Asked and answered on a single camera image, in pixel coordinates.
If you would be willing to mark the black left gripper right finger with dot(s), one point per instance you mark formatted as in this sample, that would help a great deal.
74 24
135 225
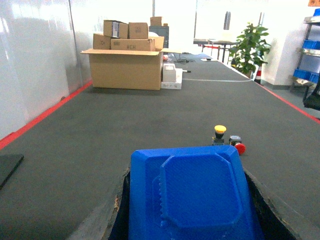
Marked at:
272 225

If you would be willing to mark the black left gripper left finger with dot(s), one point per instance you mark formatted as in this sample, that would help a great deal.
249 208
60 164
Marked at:
119 228

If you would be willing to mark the blue bottle-shaped plastic part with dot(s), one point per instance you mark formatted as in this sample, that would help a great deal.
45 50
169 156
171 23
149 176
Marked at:
190 193

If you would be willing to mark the blue bin shelf rack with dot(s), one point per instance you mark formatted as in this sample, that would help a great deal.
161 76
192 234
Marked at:
307 71

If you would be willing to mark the red mushroom push button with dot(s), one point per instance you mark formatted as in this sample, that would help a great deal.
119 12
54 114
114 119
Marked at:
236 141

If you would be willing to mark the yellow mushroom push button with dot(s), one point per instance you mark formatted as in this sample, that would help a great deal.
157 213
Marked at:
218 138

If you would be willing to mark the black flat pad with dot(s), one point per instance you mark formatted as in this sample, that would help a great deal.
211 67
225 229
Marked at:
8 164

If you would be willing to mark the red white traffic cone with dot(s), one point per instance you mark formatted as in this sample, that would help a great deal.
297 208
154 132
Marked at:
258 75

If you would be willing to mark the white flat box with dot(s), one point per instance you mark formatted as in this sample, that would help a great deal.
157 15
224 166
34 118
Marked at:
176 85

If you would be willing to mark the large open cardboard box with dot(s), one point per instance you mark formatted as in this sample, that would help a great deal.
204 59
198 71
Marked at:
127 69

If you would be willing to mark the white small box on top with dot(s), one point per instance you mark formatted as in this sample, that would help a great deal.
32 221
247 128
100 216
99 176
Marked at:
169 72

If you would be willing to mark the green potted plant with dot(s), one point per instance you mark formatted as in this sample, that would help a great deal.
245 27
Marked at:
250 49

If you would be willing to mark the long cardboard box marked CH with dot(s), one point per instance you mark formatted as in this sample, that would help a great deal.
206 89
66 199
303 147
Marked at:
133 44

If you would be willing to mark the small cardboard box left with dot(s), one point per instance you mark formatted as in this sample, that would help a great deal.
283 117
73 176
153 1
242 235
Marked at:
101 42

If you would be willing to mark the cardboard box upper right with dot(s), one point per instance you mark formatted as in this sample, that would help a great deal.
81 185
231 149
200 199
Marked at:
138 30

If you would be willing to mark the cardboard box with barcode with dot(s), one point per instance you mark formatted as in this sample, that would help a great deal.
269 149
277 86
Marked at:
115 29

